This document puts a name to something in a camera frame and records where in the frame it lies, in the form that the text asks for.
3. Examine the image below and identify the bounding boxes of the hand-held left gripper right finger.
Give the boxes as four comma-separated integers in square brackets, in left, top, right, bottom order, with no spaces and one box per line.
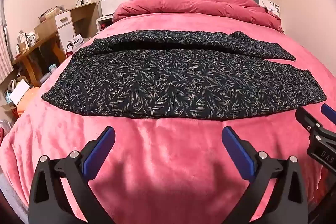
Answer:
[221,126,309,224]

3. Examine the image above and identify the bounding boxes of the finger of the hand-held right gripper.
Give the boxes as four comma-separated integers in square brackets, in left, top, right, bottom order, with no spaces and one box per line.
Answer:
[295,107,323,142]
[320,103,336,125]

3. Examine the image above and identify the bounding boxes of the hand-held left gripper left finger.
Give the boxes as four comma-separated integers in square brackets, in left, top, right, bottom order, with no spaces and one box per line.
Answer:
[28,126,117,224]

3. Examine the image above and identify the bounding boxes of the black leaf print pants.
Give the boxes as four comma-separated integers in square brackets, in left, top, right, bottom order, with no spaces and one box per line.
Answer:
[41,30,327,120]

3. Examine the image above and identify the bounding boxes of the pink plush blanket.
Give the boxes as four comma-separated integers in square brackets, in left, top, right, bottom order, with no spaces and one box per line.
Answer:
[0,13,336,224]

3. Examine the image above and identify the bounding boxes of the orange plastic stool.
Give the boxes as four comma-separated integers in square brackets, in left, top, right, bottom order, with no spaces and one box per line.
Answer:
[16,86,40,117]

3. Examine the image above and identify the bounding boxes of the white cardboard box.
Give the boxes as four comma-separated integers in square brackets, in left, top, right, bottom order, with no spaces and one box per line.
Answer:
[5,77,30,109]

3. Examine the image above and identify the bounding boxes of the wooden desk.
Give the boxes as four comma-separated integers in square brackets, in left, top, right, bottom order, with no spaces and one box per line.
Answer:
[12,2,98,88]

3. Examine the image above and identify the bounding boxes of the white drawer cabinet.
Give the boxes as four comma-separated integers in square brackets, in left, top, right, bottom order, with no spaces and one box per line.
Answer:
[54,10,77,54]

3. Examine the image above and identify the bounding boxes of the white nightstand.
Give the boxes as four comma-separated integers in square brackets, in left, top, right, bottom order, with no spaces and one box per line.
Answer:
[95,15,114,31]

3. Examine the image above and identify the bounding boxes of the red duvet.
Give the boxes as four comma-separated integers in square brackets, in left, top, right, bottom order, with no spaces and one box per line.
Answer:
[112,0,284,33]

